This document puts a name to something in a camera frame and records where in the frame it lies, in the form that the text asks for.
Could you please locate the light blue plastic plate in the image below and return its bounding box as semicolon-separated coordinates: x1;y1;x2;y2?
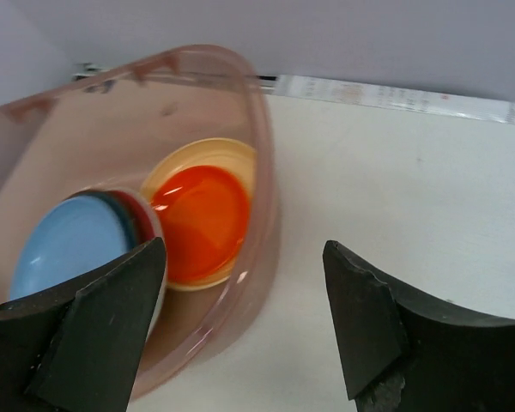
9;195;131;300

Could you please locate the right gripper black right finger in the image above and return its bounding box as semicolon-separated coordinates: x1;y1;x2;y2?
323;240;515;411

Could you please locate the orange plastic plate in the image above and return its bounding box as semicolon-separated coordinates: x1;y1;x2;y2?
144;165;251;291

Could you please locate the dark teal ceramic plate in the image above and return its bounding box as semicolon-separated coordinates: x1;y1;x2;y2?
70;190;139;250

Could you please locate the red plate with teal waves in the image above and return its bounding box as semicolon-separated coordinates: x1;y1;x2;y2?
107;187;167;338

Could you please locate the beige plastic plate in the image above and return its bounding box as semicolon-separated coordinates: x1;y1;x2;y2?
139;136;258;293

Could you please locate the pink translucent plastic bin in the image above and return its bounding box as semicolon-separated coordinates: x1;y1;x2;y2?
0;45;280;399

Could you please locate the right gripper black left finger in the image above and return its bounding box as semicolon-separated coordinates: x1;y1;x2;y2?
0;238;167;411

